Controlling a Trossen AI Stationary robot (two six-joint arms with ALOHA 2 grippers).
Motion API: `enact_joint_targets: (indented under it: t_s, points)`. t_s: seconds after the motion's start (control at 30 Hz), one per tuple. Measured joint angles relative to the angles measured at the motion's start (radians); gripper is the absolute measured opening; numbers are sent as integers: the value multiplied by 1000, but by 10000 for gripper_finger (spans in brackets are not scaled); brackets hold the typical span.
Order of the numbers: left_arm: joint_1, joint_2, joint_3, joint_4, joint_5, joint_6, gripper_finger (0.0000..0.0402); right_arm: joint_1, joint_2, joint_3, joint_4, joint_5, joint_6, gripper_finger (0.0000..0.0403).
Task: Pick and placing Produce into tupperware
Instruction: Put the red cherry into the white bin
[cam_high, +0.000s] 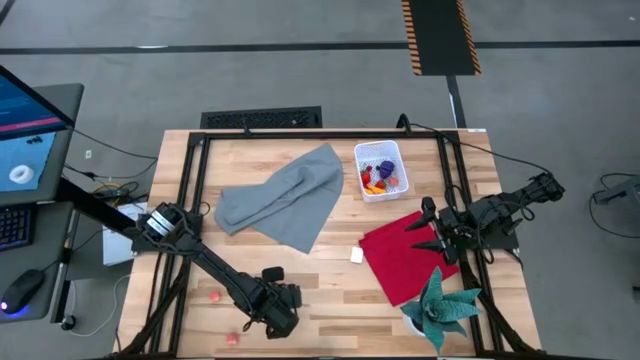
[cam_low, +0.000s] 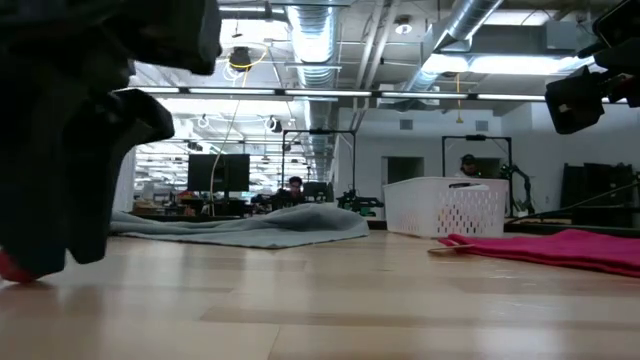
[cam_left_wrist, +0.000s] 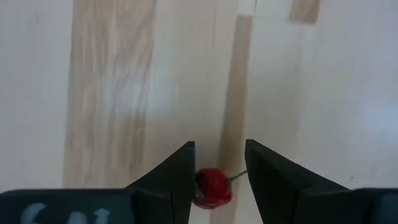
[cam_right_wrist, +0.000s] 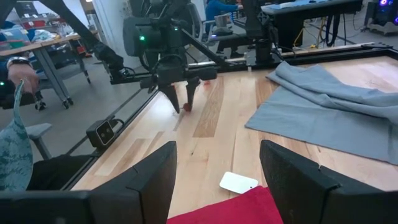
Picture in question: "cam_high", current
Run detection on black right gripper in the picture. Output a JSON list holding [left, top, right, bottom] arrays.
[[403, 196, 471, 266]]

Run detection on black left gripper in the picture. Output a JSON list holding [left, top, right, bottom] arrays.
[[247, 266, 304, 340]]

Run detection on red cloth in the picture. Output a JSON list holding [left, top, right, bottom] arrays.
[[358, 210, 460, 308]]

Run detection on teal artificial succulent plant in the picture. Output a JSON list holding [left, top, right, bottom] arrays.
[[399, 266, 484, 356]]

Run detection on white perforated plastic basket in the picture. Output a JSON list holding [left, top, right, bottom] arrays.
[[353, 139, 410, 204]]

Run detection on white plant pot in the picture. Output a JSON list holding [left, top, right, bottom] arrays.
[[402, 313, 426, 337]]

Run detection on grey cloth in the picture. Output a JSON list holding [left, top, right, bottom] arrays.
[[213, 143, 345, 255]]

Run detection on white box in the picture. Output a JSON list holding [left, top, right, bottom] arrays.
[[102, 200, 150, 267]]

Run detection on black floor vent grille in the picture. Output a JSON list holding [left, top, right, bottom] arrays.
[[199, 105, 324, 130]]

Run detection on black mat with orange stripes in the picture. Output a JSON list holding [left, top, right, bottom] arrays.
[[401, 0, 482, 77]]

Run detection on black desk support bar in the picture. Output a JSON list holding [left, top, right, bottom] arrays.
[[55, 175, 139, 237]]

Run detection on grey side desk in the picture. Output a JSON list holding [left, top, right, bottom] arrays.
[[0, 199, 76, 324]]

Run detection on black computer mouse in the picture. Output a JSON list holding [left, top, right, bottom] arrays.
[[0, 268, 46, 316]]

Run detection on black keyboard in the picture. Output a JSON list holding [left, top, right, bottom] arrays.
[[0, 203, 36, 251]]

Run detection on grey screen with light-blue picture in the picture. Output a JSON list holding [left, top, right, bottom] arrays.
[[0, 83, 85, 206]]

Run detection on monitor with dark blue screen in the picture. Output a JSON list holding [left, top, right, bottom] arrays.
[[0, 64, 77, 142]]

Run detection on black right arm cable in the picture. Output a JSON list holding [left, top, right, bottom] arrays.
[[397, 113, 551, 176]]

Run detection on black floor cable cover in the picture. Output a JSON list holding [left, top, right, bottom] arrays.
[[445, 74, 468, 129]]

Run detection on white cable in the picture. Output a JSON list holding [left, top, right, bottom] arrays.
[[67, 273, 131, 337]]

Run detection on yellow cable coil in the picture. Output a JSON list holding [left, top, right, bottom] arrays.
[[91, 179, 127, 200]]

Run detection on black monitor cable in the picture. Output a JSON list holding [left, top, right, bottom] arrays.
[[69, 125, 159, 162]]

